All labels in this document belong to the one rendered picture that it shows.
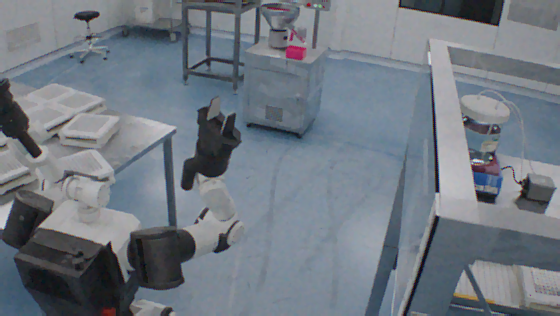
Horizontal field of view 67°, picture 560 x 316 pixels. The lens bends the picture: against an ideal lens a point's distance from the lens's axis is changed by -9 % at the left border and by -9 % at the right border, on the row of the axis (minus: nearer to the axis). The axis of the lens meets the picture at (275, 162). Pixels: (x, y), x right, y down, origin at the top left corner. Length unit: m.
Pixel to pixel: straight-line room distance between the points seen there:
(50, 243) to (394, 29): 5.98
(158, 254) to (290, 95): 3.17
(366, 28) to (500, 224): 6.18
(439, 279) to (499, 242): 0.11
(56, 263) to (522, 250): 0.97
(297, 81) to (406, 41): 2.92
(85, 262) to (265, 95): 3.32
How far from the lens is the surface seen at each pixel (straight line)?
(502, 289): 1.88
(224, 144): 1.01
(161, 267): 1.16
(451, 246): 0.69
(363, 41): 6.82
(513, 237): 0.69
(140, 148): 2.39
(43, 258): 1.19
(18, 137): 1.40
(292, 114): 4.24
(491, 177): 1.46
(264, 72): 4.20
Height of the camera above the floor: 2.00
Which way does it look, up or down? 31 degrees down
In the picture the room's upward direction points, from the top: 4 degrees clockwise
